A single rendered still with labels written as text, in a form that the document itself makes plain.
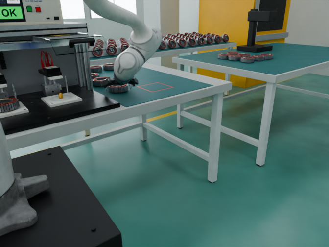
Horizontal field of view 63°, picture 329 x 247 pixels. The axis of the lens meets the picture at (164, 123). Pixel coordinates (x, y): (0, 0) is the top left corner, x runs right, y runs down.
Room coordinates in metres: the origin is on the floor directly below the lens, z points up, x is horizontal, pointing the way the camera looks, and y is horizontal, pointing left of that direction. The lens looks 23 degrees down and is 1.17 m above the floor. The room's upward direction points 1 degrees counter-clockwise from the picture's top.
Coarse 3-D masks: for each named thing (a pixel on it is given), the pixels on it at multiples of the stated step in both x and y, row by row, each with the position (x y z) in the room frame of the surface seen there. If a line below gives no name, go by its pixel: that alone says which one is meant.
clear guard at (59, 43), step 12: (36, 36) 1.31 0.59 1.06; (48, 36) 1.30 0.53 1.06; (60, 36) 1.29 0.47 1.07; (72, 36) 1.29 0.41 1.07; (84, 36) 1.28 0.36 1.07; (96, 36) 1.29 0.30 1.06; (60, 48) 1.15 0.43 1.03; (72, 48) 1.18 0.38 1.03; (84, 48) 1.21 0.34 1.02; (96, 48) 1.24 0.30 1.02; (108, 48) 1.27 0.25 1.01
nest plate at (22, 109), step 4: (20, 104) 1.17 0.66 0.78; (20, 108) 1.12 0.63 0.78; (24, 108) 1.12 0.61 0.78; (0, 112) 1.07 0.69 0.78; (4, 112) 1.07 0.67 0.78; (8, 112) 1.07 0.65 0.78; (12, 112) 1.07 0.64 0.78; (16, 112) 1.07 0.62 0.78; (20, 112) 1.08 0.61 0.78; (24, 112) 1.09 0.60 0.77; (0, 116) 1.03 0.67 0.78; (4, 116) 1.04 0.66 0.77; (8, 116) 1.05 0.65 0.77
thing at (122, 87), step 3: (117, 84) 1.52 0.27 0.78; (126, 84) 1.49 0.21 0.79; (108, 87) 1.47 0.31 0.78; (111, 87) 1.44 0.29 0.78; (114, 87) 1.44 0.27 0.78; (117, 87) 1.44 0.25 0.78; (120, 87) 1.44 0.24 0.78; (123, 87) 1.45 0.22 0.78; (126, 87) 1.47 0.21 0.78; (111, 90) 1.45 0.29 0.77; (114, 90) 1.44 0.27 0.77; (117, 90) 1.44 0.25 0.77; (120, 90) 1.45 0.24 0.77; (123, 90) 1.45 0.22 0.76; (126, 90) 1.47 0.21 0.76
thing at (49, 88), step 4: (44, 84) 1.37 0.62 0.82; (48, 84) 1.37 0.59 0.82; (52, 84) 1.36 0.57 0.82; (56, 84) 1.37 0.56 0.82; (44, 88) 1.34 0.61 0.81; (48, 88) 1.35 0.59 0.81; (52, 88) 1.36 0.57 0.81; (56, 88) 1.37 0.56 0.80; (44, 92) 1.35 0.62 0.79; (48, 92) 1.34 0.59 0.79; (52, 92) 1.36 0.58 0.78; (56, 92) 1.37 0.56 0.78; (60, 92) 1.38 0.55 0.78
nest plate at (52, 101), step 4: (48, 96) 1.30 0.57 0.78; (52, 96) 1.30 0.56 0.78; (56, 96) 1.29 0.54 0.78; (64, 96) 1.29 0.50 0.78; (68, 96) 1.29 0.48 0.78; (72, 96) 1.29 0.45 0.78; (76, 96) 1.29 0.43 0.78; (44, 100) 1.23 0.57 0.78; (48, 100) 1.22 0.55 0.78; (52, 100) 1.22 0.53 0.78; (56, 100) 1.22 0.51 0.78; (60, 100) 1.22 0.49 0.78; (64, 100) 1.22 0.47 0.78; (68, 100) 1.22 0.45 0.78; (72, 100) 1.22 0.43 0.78; (76, 100) 1.23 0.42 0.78; (80, 100) 1.24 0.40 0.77; (48, 104) 1.18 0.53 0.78; (52, 104) 1.16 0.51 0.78; (56, 104) 1.17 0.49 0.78; (60, 104) 1.19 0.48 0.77; (64, 104) 1.20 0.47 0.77
